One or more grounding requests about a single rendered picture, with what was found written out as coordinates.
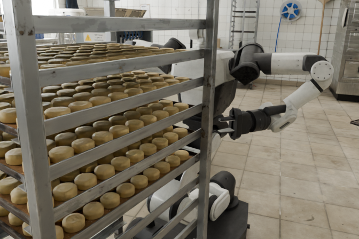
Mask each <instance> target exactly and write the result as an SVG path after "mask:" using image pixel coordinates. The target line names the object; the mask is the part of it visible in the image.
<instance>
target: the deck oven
mask: <svg viewBox="0 0 359 239"><path fill-rule="evenodd" d="M348 3H349V5H348ZM347 5H348V7H347ZM345 8H348V9H347V14H346V20H345V25H344V27H342V17H343V15H344V11H345ZM331 65H332V66H333V68H334V73H333V78H332V82H331V84H330V91H331V92H332V94H333V95H334V97H335V98H336V100H339V101H351V102H359V0H341V2H340V9H339V15H338V22H337V28H336V32H335V39H334V46H333V53H332V59H331Z"/></svg>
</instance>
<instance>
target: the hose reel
mask: <svg viewBox="0 0 359 239"><path fill-rule="evenodd" d="M279 12H280V16H281V18H280V22H281V19H283V20H285V21H288V22H290V25H291V24H292V23H291V22H292V21H295V20H296V19H298V18H299V17H300V15H301V13H302V5H301V4H300V2H298V1H297V0H287V1H285V2H284V3H283V4H282V5H281V7H280V10H279ZM280 22H279V27H280ZM279 27H278V33H279ZM278 33H277V39H278ZM277 39H276V46H277ZM276 46H275V53H276Z"/></svg>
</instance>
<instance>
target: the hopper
mask: <svg viewBox="0 0 359 239"><path fill-rule="evenodd" d="M84 9H85V11H86V13H87V14H88V16H91V17H104V16H105V13H104V7H84ZM146 11H147V10H137V9H124V8H117V7H115V17H132V18H143V16H144V14H145V13H146Z"/></svg>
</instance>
